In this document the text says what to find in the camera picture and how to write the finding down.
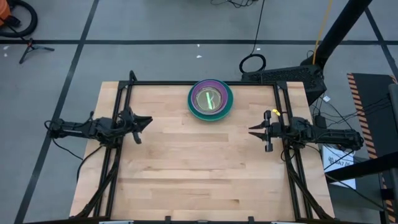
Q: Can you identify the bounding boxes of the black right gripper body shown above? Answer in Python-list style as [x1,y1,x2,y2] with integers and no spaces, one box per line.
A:
[264,110,285,153]

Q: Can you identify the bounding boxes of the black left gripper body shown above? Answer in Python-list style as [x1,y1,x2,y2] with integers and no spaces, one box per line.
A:
[118,106,142,145]

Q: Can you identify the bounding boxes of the purple plastic plate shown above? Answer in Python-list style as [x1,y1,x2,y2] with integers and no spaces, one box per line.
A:
[190,80,230,116]

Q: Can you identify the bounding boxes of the yellow-green translucent small plate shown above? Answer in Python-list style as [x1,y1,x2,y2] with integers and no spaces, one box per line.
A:
[193,86,225,114]

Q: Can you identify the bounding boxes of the large dark teal plate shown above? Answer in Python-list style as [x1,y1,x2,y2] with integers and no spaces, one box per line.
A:
[187,79,233,123]

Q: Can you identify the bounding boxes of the large light green plate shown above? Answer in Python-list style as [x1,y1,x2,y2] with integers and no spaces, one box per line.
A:
[187,79,234,122]

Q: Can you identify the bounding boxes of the black power adapter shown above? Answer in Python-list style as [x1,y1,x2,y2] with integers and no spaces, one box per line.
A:
[314,114,328,129]

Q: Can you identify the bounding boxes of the black perforated control box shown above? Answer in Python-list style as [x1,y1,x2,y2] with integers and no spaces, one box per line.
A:
[241,64,327,106]

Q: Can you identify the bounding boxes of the white paper sign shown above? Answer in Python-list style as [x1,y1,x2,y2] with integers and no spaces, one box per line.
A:
[322,145,357,190]

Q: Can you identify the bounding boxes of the black crossbeam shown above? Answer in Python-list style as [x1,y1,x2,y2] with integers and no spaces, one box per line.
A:
[325,151,398,184]

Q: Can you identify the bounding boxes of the black mat with orange stripes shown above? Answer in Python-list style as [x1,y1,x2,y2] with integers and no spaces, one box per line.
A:
[347,73,398,224]

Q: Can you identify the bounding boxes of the black slanted pole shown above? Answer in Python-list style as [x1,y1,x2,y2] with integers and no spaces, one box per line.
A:
[303,0,373,68]

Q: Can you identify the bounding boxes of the black tripod stand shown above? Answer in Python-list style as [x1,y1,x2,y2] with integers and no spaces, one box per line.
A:
[18,37,55,65]

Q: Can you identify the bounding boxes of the orange vacuum body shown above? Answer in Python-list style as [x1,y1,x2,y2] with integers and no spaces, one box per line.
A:
[0,0,12,27]

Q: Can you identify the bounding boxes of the black aluminium table frame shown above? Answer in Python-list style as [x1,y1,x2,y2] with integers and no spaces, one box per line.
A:
[74,70,335,223]

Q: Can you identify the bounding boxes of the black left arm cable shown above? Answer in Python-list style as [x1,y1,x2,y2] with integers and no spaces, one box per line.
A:
[49,136,105,183]

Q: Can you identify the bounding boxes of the black cables over mat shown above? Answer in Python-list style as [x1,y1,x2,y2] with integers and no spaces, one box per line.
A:
[329,95,393,126]

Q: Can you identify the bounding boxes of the long black floor cable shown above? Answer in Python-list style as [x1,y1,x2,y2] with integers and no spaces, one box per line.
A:
[238,0,267,75]

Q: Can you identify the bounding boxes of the yellow cable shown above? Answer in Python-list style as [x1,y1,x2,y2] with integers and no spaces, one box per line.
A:
[312,0,334,65]

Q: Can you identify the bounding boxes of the black cable bundle on floor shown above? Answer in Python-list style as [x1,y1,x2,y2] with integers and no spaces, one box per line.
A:
[210,0,259,9]

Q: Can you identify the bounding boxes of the black vacuum hose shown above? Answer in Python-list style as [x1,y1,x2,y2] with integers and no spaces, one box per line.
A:
[0,0,39,39]

